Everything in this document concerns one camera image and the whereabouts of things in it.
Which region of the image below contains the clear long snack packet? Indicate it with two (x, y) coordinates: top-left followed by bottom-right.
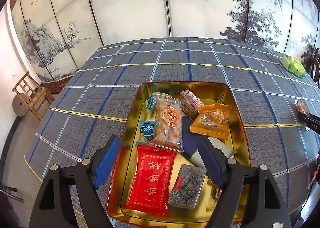
(294, 100), (310, 119)

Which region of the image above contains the navy blue cracker pack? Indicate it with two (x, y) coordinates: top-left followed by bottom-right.
(182, 116), (236, 168)

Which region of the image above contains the dark sesame snack bar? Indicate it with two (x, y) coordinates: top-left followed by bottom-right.
(168, 164), (206, 209)

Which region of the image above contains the red snack packet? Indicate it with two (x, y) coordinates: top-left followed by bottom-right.
(125, 145), (176, 217)

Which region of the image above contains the orange snack packet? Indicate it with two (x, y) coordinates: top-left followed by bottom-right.
(189, 103), (234, 140)

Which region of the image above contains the clear fried twist packet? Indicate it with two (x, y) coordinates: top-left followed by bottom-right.
(148, 92), (184, 153)

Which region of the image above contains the red white snack box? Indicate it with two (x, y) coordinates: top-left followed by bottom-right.
(180, 90), (204, 120)

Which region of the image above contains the teal blue snack packet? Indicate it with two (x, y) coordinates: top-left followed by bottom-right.
(146, 94), (156, 110)

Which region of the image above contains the dark wooden chair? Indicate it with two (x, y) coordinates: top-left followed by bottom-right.
(305, 48), (319, 87)

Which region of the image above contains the green tissue pack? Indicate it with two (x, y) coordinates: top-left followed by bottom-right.
(281, 54), (305, 78)

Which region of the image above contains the blue grey plaid tablecloth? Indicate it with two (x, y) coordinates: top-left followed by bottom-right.
(24, 37), (319, 214)

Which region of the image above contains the round stone millstone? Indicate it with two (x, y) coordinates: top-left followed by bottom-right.
(12, 93), (29, 117)

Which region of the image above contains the light blue candy packet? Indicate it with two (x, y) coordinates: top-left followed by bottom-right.
(139, 120), (155, 142)

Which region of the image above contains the small bamboo chair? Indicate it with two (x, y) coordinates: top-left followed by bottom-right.
(12, 71), (55, 121)

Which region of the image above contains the gold metal tray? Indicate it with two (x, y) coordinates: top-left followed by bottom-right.
(106, 81), (252, 223)

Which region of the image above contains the painted folding screen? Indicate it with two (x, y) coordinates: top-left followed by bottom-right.
(9, 0), (319, 82)

